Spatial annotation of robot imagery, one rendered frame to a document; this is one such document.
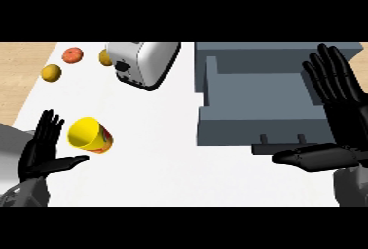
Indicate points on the orange fruit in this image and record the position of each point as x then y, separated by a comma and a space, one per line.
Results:
72, 55

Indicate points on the yellow fruit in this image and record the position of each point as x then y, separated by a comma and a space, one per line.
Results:
50, 73
105, 57

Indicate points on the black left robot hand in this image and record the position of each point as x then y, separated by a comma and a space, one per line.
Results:
38, 152

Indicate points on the yellow cup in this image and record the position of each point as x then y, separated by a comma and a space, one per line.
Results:
88, 134

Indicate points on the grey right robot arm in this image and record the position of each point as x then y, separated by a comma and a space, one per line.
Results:
351, 188

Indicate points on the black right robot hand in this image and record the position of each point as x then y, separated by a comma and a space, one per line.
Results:
341, 107

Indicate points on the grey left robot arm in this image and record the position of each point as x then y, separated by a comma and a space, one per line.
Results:
19, 181

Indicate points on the white toaster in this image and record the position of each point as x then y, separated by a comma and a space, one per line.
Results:
143, 63

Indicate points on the grey cabinet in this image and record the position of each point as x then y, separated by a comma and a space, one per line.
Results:
272, 58

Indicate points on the grey open drawer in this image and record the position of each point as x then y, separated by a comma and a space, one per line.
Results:
258, 113

